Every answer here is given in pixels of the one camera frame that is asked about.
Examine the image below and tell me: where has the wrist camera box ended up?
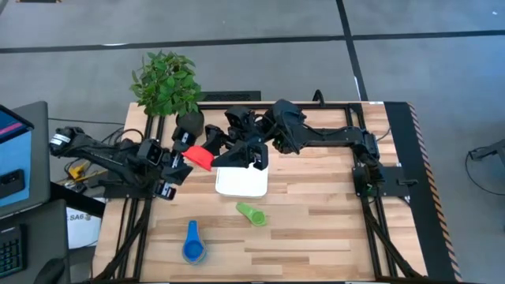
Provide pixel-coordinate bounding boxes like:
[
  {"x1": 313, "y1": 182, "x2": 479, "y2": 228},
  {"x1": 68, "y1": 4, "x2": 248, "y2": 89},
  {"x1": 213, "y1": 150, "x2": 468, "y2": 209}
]
[
  {"x1": 137, "y1": 139, "x2": 163, "y2": 166},
  {"x1": 223, "y1": 105, "x2": 256, "y2": 133}
]

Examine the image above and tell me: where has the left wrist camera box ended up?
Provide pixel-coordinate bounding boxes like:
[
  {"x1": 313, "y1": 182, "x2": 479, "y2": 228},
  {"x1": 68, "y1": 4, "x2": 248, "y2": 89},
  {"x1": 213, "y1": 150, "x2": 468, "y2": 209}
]
[{"x1": 137, "y1": 139, "x2": 163, "y2": 166}]

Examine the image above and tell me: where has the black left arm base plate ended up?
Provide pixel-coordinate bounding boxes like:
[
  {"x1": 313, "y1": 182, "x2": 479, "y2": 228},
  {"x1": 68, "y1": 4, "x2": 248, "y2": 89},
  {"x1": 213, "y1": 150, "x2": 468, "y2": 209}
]
[{"x1": 103, "y1": 179, "x2": 159, "y2": 200}]

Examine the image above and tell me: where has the grey floor stand leg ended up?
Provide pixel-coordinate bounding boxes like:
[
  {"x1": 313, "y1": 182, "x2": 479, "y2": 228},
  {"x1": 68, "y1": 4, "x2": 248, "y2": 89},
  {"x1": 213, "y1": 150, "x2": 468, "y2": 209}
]
[{"x1": 468, "y1": 137, "x2": 505, "y2": 163}]

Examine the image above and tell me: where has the red measuring cup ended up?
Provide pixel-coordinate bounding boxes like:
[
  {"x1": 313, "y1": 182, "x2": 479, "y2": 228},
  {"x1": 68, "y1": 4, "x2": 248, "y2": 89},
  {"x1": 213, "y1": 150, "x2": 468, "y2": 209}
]
[{"x1": 181, "y1": 144, "x2": 216, "y2": 172}]

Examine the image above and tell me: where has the white paper sheet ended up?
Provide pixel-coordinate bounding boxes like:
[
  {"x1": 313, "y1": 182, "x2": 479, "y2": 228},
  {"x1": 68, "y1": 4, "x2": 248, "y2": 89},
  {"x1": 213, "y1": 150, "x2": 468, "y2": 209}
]
[{"x1": 65, "y1": 211, "x2": 103, "y2": 250}]

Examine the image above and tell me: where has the yellow cable connector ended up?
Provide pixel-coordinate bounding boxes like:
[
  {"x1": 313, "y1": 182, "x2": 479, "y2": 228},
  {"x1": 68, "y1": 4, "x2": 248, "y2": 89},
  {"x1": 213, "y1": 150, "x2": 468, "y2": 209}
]
[{"x1": 67, "y1": 159, "x2": 94, "y2": 182}]

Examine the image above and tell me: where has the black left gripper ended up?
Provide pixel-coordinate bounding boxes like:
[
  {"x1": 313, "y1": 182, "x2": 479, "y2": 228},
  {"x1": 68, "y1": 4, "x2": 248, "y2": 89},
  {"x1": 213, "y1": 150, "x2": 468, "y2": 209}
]
[{"x1": 152, "y1": 125, "x2": 195, "y2": 201}]

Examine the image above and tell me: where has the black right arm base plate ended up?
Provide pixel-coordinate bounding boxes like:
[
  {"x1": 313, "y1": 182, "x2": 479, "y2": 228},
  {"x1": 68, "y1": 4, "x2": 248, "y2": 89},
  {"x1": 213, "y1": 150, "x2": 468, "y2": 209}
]
[{"x1": 352, "y1": 165, "x2": 419, "y2": 198}]

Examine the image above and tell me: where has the green measuring cup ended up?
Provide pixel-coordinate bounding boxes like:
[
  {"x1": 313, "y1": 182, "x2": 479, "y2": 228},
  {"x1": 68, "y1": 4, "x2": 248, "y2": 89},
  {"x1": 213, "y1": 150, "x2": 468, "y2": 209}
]
[{"x1": 235, "y1": 201, "x2": 268, "y2": 228}]

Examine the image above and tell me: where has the black mat with hazard stripe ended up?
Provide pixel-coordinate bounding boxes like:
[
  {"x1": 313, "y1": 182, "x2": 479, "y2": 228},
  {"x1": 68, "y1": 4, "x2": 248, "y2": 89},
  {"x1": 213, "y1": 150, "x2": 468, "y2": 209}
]
[{"x1": 384, "y1": 101, "x2": 462, "y2": 283}]

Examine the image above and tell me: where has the black computer mouse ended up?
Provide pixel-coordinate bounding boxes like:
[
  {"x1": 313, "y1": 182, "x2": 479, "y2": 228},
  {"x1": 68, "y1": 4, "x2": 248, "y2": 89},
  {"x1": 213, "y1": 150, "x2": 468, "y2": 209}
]
[{"x1": 33, "y1": 256, "x2": 66, "y2": 284}]

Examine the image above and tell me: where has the black metal bar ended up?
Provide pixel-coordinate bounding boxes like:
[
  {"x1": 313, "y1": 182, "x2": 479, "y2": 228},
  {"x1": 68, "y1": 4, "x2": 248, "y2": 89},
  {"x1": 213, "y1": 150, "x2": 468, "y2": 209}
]
[{"x1": 50, "y1": 181, "x2": 107, "y2": 218}]

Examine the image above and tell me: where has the laptop screen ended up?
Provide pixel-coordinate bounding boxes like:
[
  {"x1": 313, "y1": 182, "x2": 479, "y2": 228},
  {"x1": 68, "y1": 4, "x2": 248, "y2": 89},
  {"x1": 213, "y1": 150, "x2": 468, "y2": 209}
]
[{"x1": 0, "y1": 104, "x2": 36, "y2": 145}]

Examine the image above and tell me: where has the thin black floor cable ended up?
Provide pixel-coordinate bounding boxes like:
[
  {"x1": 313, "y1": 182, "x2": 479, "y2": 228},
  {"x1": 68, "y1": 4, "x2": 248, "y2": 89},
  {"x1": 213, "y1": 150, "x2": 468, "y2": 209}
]
[{"x1": 464, "y1": 151, "x2": 505, "y2": 197}]

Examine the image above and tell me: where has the blue measuring cup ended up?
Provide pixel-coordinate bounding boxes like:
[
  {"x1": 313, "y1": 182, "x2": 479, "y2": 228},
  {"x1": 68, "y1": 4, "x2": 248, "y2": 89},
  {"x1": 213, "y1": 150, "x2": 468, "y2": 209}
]
[{"x1": 181, "y1": 219, "x2": 208, "y2": 265}]

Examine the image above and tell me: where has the black keyboard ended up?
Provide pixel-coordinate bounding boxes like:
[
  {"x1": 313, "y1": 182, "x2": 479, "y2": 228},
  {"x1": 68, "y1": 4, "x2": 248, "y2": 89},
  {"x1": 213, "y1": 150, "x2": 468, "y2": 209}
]
[{"x1": 0, "y1": 223, "x2": 28, "y2": 279}]

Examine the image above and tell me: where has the green plant in black pot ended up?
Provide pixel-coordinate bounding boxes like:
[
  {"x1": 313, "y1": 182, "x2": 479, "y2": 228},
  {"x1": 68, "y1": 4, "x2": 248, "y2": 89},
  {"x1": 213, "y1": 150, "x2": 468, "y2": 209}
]
[{"x1": 129, "y1": 50, "x2": 206, "y2": 139}]

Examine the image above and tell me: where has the black floor grille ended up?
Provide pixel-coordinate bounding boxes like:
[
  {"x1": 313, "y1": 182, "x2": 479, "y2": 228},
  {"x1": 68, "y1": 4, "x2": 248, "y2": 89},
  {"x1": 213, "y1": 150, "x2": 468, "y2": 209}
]
[{"x1": 199, "y1": 90, "x2": 262, "y2": 103}]

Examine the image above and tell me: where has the grey desk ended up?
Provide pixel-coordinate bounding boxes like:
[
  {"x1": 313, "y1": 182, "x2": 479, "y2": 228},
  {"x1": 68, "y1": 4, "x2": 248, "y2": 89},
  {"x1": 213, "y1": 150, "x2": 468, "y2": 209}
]
[{"x1": 0, "y1": 100, "x2": 72, "y2": 284}]

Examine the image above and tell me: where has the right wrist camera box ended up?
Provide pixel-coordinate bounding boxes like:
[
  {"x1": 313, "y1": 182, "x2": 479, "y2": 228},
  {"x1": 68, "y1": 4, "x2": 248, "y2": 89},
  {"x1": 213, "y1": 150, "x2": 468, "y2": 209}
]
[{"x1": 223, "y1": 105, "x2": 256, "y2": 133}]

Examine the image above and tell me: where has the white plastic basket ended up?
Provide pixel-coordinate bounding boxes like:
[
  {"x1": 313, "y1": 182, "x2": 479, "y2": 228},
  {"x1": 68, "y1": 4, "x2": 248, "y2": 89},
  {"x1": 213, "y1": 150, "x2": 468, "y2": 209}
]
[{"x1": 215, "y1": 163, "x2": 270, "y2": 199}]

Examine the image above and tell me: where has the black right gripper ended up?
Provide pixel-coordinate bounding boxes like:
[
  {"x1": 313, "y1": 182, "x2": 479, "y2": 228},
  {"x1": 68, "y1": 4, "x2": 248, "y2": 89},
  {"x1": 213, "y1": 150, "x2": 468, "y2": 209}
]
[{"x1": 202, "y1": 124, "x2": 274, "y2": 172}]

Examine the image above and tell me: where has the black aluminium table frame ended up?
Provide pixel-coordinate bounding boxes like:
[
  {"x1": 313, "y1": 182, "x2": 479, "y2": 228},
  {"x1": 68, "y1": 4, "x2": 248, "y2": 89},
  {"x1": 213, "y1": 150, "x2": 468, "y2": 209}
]
[{"x1": 92, "y1": 101, "x2": 425, "y2": 283}]

